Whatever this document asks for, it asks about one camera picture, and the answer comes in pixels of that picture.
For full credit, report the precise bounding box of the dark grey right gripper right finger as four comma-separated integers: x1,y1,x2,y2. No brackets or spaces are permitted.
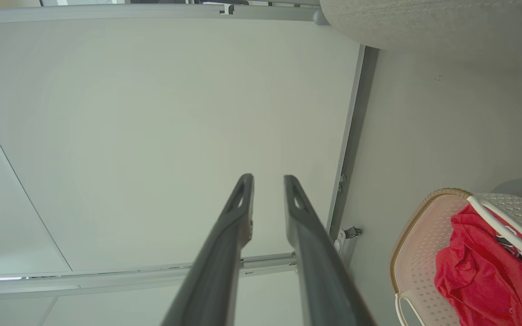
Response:
283,175,377,326

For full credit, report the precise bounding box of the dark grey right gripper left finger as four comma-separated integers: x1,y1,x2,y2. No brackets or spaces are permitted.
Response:
160,173,255,326

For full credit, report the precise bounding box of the white red navy jersey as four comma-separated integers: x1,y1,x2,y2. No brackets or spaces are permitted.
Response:
497,233,522,278

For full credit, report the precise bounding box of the grey fabric sofa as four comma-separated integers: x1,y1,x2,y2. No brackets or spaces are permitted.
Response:
319,0,522,51

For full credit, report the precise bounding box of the white perforated laundry basket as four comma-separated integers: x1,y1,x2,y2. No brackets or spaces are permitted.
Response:
389,188,522,326

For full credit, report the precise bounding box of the red garment with white hem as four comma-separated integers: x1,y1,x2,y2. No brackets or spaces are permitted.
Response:
434,204,522,326

